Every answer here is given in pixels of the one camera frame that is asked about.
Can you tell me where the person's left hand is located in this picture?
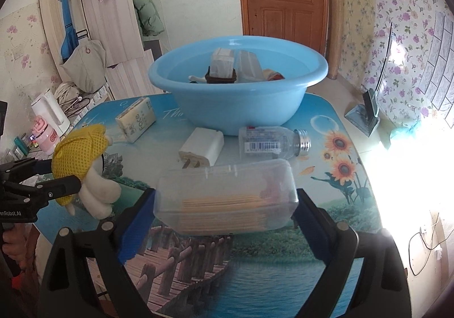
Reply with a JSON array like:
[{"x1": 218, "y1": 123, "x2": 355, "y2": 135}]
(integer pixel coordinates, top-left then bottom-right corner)
[{"x1": 2, "y1": 224, "x2": 38, "y2": 271}]

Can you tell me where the clear toothpick box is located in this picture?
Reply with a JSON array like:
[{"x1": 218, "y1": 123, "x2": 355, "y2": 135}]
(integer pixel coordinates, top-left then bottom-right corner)
[{"x1": 153, "y1": 158, "x2": 300, "y2": 235}]

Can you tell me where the white electric kettle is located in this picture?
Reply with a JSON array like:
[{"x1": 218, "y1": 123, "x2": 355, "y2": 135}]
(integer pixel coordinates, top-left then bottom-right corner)
[{"x1": 31, "y1": 91, "x2": 71, "y2": 137}]

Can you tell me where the pink cup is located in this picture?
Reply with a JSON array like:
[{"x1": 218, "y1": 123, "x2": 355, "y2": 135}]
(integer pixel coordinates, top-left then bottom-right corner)
[{"x1": 30, "y1": 117, "x2": 59, "y2": 154}]

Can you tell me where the landscape printed desktop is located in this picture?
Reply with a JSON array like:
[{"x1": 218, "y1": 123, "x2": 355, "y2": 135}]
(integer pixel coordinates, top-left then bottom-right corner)
[{"x1": 33, "y1": 93, "x2": 385, "y2": 317}]

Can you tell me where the teal plastic bag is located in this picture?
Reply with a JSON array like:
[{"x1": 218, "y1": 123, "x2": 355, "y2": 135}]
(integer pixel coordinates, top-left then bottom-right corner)
[{"x1": 389, "y1": 126, "x2": 421, "y2": 150}]

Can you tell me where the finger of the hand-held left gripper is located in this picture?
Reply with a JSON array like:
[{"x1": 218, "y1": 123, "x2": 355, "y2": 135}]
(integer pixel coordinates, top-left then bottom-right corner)
[
  {"x1": 14, "y1": 175, "x2": 81, "y2": 208},
  {"x1": 3, "y1": 158, "x2": 54, "y2": 180}
]

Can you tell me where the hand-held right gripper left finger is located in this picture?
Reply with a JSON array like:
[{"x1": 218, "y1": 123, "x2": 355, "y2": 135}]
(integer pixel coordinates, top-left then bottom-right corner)
[{"x1": 37, "y1": 187, "x2": 157, "y2": 318}]

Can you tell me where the white wooden wardrobe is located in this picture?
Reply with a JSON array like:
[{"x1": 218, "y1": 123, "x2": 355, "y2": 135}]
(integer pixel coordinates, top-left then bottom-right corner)
[{"x1": 37, "y1": 0, "x2": 157, "y2": 99}]

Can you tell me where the white power adapter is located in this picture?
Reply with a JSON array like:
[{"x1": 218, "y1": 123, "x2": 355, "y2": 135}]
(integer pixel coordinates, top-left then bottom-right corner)
[{"x1": 178, "y1": 127, "x2": 225, "y2": 170}]

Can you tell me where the clear plastic bottle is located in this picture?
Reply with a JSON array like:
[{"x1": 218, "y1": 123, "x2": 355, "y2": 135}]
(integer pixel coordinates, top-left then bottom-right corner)
[{"x1": 238, "y1": 125, "x2": 313, "y2": 160}]

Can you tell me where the yellow mesh plush toy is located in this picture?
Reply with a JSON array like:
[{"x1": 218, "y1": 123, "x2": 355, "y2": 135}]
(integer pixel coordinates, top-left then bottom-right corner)
[{"x1": 51, "y1": 124, "x2": 123, "y2": 219}]

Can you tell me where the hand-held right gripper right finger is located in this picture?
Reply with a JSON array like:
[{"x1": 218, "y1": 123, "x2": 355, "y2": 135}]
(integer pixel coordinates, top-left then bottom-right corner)
[{"x1": 296, "y1": 188, "x2": 414, "y2": 318}]

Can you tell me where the thin wall cable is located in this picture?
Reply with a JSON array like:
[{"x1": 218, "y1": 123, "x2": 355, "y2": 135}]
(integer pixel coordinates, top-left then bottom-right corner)
[{"x1": 407, "y1": 213, "x2": 444, "y2": 276}]

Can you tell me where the beige canvas bag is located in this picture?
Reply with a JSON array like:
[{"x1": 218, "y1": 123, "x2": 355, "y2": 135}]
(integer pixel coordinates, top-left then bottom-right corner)
[{"x1": 58, "y1": 39, "x2": 107, "y2": 93}]

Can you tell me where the coiled beige rope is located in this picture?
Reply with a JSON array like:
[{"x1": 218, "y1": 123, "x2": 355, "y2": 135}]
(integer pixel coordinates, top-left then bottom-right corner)
[{"x1": 53, "y1": 81, "x2": 80, "y2": 106}]

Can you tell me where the pale yellow tissue pack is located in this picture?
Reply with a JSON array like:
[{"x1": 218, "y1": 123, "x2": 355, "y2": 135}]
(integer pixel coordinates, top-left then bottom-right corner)
[{"x1": 115, "y1": 96, "x2": 157, "y2": 143}]

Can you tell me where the brown wooden door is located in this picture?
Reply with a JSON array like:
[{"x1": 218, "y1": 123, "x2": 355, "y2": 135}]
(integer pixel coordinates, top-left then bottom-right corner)
[{"x1": 236, "y1": 0, "x2": 329, "y2": 56}]

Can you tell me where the grey brick wall panel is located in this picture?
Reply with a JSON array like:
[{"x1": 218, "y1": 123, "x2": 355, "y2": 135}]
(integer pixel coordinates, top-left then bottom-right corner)
[{"x1": 415, "y1": 11, "x2": 454, "y2": 127}]

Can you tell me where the clear plastic container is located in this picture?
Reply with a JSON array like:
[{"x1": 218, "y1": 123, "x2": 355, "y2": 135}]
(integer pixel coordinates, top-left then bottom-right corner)
[{"x1": 236, "y1": 50, "x2": 265, "y2": 83}]

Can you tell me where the light blue plastic basin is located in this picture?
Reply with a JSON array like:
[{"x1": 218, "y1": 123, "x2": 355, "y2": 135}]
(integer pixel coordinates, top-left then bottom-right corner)
[{"x1": 148, "y1": 35, "x2": 329, "y2": 137}]

